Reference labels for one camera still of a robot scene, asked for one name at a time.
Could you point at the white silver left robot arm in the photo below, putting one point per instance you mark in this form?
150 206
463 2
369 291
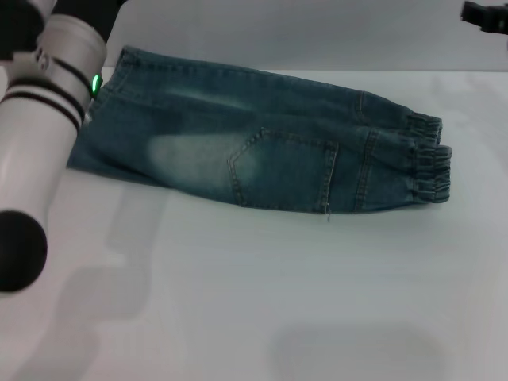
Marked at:
35 139

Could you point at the blue denim shorts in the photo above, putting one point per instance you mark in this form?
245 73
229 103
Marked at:
278 158

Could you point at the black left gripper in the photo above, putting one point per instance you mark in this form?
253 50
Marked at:
95 16

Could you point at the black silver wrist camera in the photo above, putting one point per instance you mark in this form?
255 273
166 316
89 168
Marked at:
16 31

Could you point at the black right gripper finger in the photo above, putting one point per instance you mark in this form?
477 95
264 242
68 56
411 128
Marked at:
486 16

